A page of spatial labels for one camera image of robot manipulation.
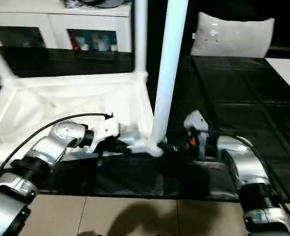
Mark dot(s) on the white plastic table top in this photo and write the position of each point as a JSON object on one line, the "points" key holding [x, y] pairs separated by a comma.
{"points": [[61, 103]]}

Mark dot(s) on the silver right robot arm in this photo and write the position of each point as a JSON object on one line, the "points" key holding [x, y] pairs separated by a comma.
{"points": [[248, 167]]}

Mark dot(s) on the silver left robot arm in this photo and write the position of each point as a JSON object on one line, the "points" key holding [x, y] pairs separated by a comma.
{"points": [[51, 147]]}

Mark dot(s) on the black table mat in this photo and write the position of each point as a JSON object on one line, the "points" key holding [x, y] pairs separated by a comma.
{"points": [[243, 98]]}

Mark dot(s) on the grey cushion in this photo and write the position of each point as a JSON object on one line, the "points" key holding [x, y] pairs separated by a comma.
{"points": [[233, 37]]}

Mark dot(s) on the white flat board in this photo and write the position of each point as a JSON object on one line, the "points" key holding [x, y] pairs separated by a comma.
{"points": [[287, 73]]}

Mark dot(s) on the black cabinet with yellow label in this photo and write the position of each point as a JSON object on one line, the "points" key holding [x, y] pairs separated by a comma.
{"points": [[154, 24]]}

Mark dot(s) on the white glass-door cabinet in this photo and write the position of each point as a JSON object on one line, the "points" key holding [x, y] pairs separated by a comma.
{"points": [[61, 24]]}

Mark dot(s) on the black gear on cabinet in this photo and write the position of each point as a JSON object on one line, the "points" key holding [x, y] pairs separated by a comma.
{"points": [[100, 3]]}

